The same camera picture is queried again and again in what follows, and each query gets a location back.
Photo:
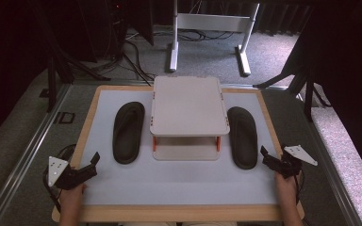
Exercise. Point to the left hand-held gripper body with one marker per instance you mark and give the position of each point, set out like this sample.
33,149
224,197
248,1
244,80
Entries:
59,175

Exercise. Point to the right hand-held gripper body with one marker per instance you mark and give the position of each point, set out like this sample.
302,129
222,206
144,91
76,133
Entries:
290,164

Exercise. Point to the black slipper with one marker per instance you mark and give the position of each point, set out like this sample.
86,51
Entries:
242,138
128,133

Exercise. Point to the white two-tier shoe rack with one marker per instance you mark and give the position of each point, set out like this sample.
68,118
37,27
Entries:
188,106

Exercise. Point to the person's left hand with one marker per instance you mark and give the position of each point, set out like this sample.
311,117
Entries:
73,193

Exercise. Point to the person's right hand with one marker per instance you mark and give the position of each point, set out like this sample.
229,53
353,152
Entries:
286,186

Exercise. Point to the black floor socket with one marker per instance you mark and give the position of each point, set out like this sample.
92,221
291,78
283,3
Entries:
65,117

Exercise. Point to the black tripod stand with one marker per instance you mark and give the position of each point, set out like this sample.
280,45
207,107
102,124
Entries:
308,97
52,81

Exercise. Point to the dark computer cabinet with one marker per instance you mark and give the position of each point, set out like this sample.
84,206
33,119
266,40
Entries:
106,28

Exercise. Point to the aluminium floor rail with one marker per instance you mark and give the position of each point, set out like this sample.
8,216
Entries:
28,150
336,169

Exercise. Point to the white desk frame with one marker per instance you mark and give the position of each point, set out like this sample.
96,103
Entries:
213,22

